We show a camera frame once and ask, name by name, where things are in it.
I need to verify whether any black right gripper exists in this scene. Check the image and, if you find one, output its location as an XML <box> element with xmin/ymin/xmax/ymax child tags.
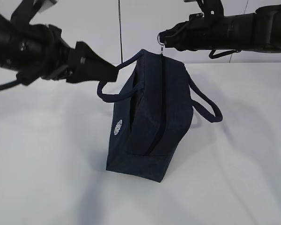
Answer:
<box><xmin>159</xmin><ymin>13</ymin><xmax>207</xmax><ymax>51</ymax></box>

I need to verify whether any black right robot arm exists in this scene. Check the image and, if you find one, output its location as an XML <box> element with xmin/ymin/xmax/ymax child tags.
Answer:
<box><xmin>159</xmin><ymin>0</ymin><xmax>281</xmax><ymax>59</ymax></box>

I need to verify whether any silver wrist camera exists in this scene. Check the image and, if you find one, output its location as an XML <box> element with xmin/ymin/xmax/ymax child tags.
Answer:
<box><xmin>10</xmin><ymin>0</ymin><xmax>58</xmax><ymax>24</ymax></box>
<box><xmin>184</xmin><ymin>0</ymin><xmax>224</xmax><ymax>18</ymax></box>

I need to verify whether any navy blue lunch bag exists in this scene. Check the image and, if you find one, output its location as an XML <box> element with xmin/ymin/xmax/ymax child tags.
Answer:
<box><xmin>97</xmin><ymin>49</ymin><xmax>223</xmax><ymax>182</ymax></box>

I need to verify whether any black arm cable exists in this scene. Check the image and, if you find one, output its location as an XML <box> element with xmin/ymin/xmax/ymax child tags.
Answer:
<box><xmin>208</xmin><ymin>48</ymin><xmax>242</xmax><ymax>60</ymax></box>
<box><xmin>0</xmin><ymin>78</ymin><xmax>21</xmax><ymax>93</ymax></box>

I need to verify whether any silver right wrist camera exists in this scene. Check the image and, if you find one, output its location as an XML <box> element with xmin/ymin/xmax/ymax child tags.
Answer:
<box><xmin>184</xmin><ymin>0</ymin><xmax>224</xmax><ymax>18</ymax></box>

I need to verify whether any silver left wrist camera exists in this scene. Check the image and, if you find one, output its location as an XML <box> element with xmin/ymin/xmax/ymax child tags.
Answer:
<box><xmin>10</xmin><ymin>0</ymin><xmax>58</xmax><ymax>24</ymax></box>

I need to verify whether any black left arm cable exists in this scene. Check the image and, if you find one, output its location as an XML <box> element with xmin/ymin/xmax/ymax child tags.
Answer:
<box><xmin>0</xmin><ymin>78</ymin><xmax>21</xmax><ymax>93</ymax></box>

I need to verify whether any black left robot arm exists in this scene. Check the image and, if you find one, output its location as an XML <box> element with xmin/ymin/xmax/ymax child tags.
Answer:
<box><xmin>0</xmin><ymin>0</ymin><xmax>118</xmax><ymax>86</ymax></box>

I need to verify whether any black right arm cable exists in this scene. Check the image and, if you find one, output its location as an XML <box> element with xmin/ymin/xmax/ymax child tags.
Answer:
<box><xmin>208</xmin><ymin>48</ymin><xmax>242</xmax><ymax>60</ymax></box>

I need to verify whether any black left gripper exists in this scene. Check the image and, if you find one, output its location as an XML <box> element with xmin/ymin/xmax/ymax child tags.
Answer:
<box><xmin>16</xmin><ymin>24</ymin><xmax>118</xmax><ymax>86</ymax></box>

